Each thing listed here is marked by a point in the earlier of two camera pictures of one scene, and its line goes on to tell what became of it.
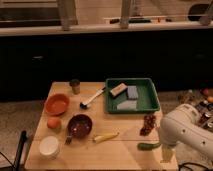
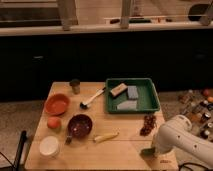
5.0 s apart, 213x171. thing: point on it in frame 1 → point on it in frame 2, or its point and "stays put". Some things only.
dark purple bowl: [79, 126] stays put
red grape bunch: [149, 121] stays put
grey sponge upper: [132, 93] stays put
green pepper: [147, 146] → [147, 152]
